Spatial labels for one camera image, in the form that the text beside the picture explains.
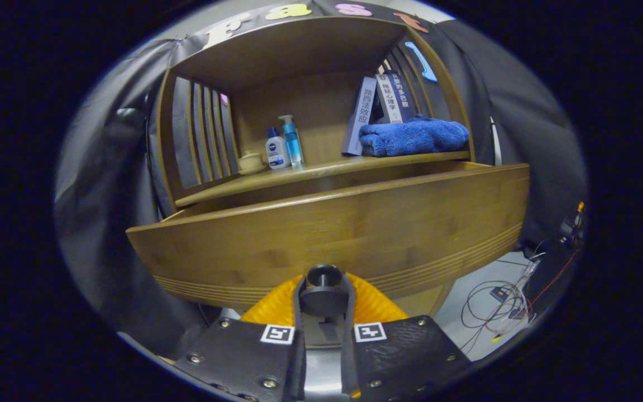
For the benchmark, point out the cream lidded teacup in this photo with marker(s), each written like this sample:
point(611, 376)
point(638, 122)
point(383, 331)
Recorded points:
point(250, 162)

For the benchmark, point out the black and orange device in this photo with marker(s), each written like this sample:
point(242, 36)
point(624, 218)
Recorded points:
point(572, 223)

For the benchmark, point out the white bottle with blue cap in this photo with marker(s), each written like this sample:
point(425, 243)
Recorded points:
point(277, 152)

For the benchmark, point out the blue pump bottle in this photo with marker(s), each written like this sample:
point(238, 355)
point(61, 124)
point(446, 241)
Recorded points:
point(293, 142)

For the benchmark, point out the wooden countertop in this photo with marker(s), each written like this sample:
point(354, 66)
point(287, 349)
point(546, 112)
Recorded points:
point(321, 167)

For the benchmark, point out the white spine book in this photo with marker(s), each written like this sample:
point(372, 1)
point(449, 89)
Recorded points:
point(389, 100)

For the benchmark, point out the grey book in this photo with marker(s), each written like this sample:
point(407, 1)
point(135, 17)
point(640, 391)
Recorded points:
point(359, 117)

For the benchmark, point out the blue towel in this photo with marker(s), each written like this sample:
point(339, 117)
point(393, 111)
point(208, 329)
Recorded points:
point(416, 137)

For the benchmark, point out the wooden cabinet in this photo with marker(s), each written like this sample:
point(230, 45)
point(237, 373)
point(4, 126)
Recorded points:
point(310, 50)

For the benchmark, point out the dark blue book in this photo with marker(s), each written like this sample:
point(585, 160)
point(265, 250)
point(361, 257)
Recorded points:
point(405, 95)

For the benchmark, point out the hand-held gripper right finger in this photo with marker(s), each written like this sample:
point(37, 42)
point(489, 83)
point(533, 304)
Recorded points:
point(347, 363)

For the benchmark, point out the wooden drawer with black knob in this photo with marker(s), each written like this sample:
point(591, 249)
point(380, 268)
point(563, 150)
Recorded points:
point(327, 229)

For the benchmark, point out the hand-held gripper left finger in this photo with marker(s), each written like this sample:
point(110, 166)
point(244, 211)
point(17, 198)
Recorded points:
point(298, 363)

